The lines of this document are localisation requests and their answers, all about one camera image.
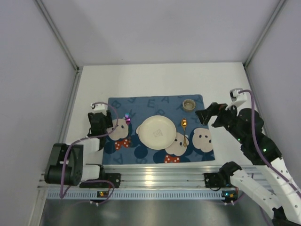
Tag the small beige cup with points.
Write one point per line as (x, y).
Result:
(188, 105)

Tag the right frame post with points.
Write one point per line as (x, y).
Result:
(265, 31)

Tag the iridescent purple fork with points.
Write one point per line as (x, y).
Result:
(128, 123)

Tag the frame post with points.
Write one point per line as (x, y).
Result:
(265, 31)
(46, 15)

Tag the perforated cable duct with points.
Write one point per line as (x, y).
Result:
(151, 195)

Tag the gold spoon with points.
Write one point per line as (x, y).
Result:
(184, 126)

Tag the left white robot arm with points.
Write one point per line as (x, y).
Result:
(77, 169)

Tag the blue cartoon placemat cloth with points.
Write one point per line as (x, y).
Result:
(199, 141)

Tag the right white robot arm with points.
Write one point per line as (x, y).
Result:
(283, 203)

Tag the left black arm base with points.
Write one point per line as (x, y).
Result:
(105, 180)

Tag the cream round plate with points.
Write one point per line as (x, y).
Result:
(157, 132)

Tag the left frame post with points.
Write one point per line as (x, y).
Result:
(46, 15)

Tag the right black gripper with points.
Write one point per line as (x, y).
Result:
(214, 113)

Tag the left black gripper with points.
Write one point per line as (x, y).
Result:
(98, 123)

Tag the aluminium rail frame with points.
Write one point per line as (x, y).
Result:
(212, 80)

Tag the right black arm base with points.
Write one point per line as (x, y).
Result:
(215, 181)

